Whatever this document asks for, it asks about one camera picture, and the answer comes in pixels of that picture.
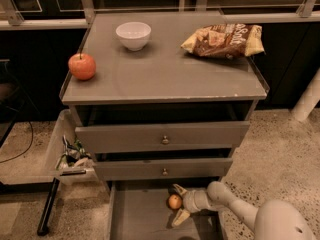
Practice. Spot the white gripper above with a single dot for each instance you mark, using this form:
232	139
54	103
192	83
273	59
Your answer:
193	201

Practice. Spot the small orange fruit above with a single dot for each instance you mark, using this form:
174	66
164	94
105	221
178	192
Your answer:
174	201

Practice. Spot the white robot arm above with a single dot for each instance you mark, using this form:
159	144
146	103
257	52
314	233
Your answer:
273	220

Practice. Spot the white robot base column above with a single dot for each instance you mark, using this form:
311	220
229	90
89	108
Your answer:
308	100

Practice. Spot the grey bottom drawer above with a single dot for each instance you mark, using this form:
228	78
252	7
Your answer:
139	211

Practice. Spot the grey drawer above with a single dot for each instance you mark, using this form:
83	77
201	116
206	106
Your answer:
162	137
139	211
162	169

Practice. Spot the grey middle drawer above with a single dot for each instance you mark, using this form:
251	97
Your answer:
162	169

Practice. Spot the grey drawer cabinet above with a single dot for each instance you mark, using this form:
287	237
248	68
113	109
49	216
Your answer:
160	84

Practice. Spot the grey top drawer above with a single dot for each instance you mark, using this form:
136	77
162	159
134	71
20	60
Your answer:
162	137

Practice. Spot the clear plastic trash bin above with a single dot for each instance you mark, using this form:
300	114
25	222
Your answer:
61	155

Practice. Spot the black metal floor bar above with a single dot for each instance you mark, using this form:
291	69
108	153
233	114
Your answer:
43	228

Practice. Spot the red apple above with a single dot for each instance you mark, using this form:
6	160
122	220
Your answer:
82	66

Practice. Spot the brown chip bag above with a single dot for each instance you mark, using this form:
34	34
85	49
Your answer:
225	41

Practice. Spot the white ceramic bowl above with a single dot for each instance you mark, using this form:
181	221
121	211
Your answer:
133	35

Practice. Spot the white metal railing frame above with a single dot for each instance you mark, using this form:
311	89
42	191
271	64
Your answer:
63	14

